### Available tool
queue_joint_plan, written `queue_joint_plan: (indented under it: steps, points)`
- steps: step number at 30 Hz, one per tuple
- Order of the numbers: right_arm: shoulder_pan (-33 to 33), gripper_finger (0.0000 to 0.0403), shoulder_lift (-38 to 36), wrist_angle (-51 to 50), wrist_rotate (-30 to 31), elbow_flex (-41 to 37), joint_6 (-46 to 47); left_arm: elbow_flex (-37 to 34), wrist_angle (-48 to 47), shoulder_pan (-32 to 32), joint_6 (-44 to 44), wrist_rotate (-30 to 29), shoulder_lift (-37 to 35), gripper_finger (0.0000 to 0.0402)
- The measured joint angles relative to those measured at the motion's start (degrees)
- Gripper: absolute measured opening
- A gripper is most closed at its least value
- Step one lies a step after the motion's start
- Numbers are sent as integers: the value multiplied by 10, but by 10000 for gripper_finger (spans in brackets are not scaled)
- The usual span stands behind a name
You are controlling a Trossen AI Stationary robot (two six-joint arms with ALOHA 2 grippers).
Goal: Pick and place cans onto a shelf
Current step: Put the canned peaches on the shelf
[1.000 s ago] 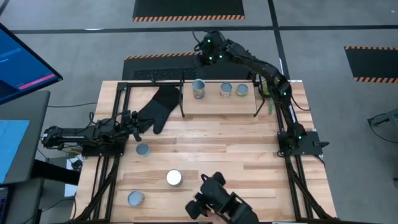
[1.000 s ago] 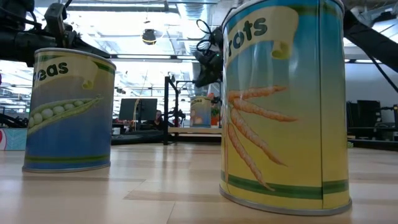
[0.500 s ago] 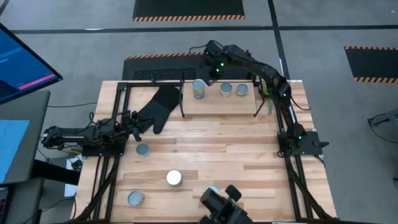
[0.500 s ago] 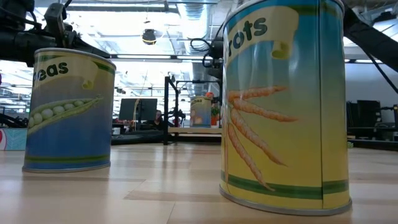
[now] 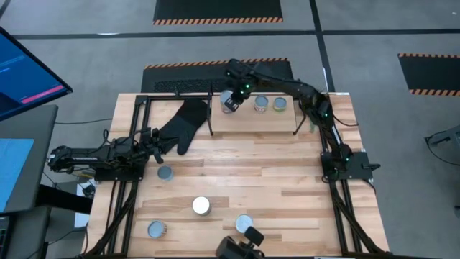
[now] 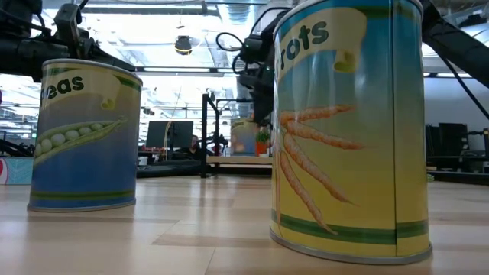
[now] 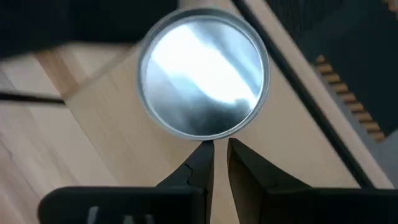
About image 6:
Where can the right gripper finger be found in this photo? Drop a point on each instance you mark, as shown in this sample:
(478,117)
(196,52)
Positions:
(263,109)

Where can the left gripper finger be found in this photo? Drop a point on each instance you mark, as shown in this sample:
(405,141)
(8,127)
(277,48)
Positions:
(111,60)

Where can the tall beige blue label can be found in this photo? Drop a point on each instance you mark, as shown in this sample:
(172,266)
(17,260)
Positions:
(244,143)

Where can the tall carrots label can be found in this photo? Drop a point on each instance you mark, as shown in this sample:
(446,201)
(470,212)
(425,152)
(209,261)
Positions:
(344,172)

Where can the tall peas label can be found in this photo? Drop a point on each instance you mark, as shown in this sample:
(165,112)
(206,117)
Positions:
(84,160)

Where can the short teal label can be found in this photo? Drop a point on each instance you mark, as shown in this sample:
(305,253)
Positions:
(19,172)

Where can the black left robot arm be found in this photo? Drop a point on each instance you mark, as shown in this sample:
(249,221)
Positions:
(23,53)

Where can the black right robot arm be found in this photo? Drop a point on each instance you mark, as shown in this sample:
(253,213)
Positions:
(458,46)

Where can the green plant in orange pot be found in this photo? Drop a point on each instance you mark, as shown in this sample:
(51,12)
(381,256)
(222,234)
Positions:
(261,149)

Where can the black jointed desk device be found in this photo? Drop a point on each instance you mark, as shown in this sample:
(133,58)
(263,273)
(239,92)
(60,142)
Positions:
(219,141)

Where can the long ceiling light strip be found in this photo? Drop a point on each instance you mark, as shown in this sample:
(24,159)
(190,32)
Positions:
(175,70)

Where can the black dome ceiling fixture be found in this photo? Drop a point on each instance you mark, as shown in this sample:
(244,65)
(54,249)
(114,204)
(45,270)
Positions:
(183,45)

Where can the person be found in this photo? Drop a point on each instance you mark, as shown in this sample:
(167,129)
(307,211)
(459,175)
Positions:
(195,143)

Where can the black computer monitor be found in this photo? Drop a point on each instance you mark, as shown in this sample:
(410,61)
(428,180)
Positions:
(175,133)

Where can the black cloth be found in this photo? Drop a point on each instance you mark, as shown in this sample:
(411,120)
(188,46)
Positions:
(168,168)

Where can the narrow dark monitor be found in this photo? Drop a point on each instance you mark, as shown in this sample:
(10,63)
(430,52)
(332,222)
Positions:
(432,141)

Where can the green trailing succulent plant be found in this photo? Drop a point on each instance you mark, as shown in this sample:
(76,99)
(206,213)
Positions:
(430,178)

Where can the wide dark monitor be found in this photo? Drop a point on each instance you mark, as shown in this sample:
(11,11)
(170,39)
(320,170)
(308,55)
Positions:
(452,139)

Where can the dark desk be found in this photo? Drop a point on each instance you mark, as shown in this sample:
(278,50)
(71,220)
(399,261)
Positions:
(458,160)

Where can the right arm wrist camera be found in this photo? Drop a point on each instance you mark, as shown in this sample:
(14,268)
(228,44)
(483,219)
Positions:
(252,51)

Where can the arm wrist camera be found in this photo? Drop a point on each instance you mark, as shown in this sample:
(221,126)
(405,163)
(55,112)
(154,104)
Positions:
(252,51)
(68,23)

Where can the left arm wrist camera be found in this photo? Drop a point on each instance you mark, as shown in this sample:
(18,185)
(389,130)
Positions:
(68,23)

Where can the wooden shelf with black frame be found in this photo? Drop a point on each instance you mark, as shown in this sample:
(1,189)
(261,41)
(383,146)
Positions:
(229,160)

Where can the black aluminium rig frame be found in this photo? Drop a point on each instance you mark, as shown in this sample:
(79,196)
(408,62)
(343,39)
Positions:
(15,149)

